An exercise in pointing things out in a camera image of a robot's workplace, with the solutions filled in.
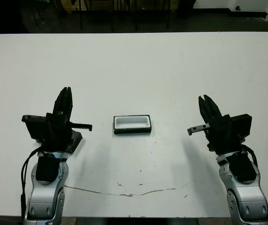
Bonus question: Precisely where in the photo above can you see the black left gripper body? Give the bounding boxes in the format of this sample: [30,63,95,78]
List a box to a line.
[42,112,93,155]

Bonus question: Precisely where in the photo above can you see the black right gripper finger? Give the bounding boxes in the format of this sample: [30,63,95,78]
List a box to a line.
[204,95,223,118]
[198,95,213,122]

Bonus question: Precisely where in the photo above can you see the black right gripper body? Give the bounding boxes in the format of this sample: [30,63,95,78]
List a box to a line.
[187,114,246,155]

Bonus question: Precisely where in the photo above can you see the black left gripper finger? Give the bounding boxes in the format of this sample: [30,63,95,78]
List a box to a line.
[53,87,67,117]
[66,87,75,118]

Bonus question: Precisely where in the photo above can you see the black box lid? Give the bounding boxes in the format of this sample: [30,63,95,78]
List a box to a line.
[69,131,84,155]

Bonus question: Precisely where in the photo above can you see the black box with white insert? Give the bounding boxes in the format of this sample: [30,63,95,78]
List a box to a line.
[112,114,152,135]

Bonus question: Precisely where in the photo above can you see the black metal furniture leg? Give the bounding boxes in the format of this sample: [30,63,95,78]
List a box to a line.
[78,0,84,30]

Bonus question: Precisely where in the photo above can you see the yellow wooden cabinet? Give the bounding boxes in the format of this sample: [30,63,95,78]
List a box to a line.
[62,0,87,11]

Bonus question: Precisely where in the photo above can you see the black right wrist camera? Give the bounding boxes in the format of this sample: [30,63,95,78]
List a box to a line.
[232,114,253,143]

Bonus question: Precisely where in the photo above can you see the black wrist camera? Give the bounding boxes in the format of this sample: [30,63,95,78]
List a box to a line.
[232,114,253,143]
[21,114,52,143]

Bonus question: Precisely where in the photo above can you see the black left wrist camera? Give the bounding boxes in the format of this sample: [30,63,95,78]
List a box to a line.
[21,114,52,143]

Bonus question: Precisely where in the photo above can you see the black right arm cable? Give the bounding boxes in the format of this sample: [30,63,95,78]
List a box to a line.
[241,144,259,169]

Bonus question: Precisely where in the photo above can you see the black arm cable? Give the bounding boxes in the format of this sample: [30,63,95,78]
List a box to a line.
[20,145,43,216]
[241,144,259,169]

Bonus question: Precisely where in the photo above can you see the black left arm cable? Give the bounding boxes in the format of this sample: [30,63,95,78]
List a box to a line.
[20,145,43,216]

